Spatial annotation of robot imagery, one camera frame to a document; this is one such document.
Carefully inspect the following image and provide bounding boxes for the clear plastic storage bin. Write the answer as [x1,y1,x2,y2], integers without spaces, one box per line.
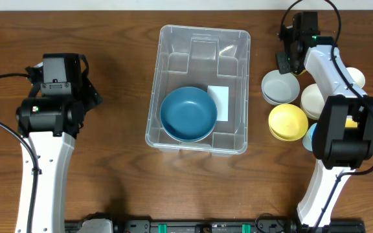
[145,25,251,156]

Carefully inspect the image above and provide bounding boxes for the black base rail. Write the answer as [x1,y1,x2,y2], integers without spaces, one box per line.
[65,213,367,233]

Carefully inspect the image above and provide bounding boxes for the white small bowl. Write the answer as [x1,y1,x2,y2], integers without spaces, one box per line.
[300,83,324,120]

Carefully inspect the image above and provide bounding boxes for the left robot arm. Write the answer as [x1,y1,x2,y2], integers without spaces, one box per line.
[15,53,103,232]

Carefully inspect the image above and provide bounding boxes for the yellow cup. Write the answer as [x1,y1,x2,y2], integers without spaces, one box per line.
[345,118,358,128]
[292,69,307,76]

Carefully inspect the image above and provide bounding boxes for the white label in bin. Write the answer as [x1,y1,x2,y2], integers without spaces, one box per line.
[207,85,229,122]

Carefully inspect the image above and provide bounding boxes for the light blue cup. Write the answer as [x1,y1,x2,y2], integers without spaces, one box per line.
[302,123,317,151]

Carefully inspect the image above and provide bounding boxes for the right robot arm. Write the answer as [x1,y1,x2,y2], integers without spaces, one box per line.
[276,12,373,232]

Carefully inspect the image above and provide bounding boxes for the cream cup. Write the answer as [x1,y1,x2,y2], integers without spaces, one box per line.
[346,67,366,88]

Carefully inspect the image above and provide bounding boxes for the grey small bowl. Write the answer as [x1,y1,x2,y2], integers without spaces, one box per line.
[261,70,300,105]

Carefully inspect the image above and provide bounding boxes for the dark blue bowl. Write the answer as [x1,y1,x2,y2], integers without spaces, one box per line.
[159,87,218,142]

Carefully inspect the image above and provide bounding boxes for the yellow small bowl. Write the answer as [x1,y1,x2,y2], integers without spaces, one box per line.
[268,104,309,141]

